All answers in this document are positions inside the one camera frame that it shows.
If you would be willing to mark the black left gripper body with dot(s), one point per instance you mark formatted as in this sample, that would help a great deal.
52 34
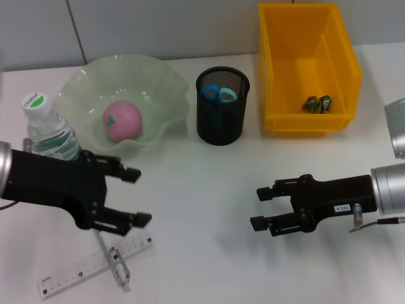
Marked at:
57 180

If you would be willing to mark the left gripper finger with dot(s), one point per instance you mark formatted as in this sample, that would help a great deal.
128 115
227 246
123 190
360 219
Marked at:
131 175
140 220

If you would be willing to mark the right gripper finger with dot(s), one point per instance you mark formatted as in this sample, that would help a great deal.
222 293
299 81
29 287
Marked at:
259 223
265 193

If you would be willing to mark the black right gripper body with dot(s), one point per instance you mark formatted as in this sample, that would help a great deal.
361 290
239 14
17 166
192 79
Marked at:
332 196

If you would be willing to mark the pink toy peach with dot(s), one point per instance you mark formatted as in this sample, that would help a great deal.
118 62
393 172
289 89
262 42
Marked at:
123 122

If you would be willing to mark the clear green-label water bottle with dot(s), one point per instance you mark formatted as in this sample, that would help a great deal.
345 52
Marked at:
44 126

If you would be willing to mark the green plastic wrapper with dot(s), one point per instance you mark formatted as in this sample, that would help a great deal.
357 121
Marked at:
316 104

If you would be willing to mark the blue scissors with sheath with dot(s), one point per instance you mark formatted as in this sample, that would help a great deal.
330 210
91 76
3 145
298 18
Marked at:
218 96

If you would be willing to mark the grey and white pen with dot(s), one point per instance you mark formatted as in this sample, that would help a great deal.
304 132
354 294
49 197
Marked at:
121 272

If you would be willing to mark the black mesh pen holder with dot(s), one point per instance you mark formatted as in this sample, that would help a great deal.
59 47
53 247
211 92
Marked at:
221 126

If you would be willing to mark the transparent plastic ruler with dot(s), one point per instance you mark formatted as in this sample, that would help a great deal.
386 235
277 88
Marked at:
63 278

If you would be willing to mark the green glass fruit plate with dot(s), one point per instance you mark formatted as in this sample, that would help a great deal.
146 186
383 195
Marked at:
88 85

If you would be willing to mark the yellow plastic bin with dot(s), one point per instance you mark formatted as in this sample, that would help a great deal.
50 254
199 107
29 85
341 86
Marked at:
294 47

